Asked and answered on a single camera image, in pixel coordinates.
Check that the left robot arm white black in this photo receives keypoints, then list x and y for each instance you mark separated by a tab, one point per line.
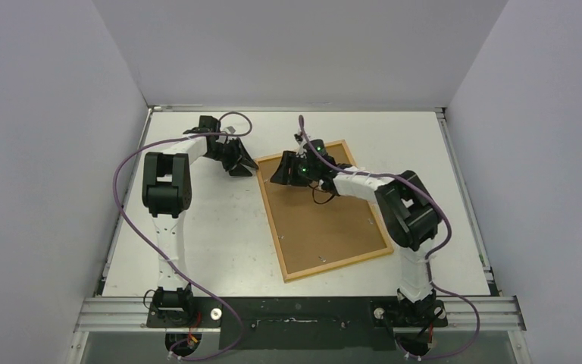
167	194

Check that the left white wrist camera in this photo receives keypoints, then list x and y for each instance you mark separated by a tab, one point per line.
228	130

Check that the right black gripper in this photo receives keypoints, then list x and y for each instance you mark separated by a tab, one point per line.
291	167

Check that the yellow picture frame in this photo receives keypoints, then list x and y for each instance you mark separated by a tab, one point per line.
331	266

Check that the brown cardboard backing board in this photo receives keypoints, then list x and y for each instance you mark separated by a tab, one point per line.
321	226

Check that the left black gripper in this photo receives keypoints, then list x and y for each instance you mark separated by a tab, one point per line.
244	161

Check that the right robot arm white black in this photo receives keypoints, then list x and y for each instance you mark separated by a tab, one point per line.
409	216

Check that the aluminium table rail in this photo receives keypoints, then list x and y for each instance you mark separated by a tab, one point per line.
129	314

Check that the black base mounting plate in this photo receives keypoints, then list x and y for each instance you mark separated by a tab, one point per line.
299	323

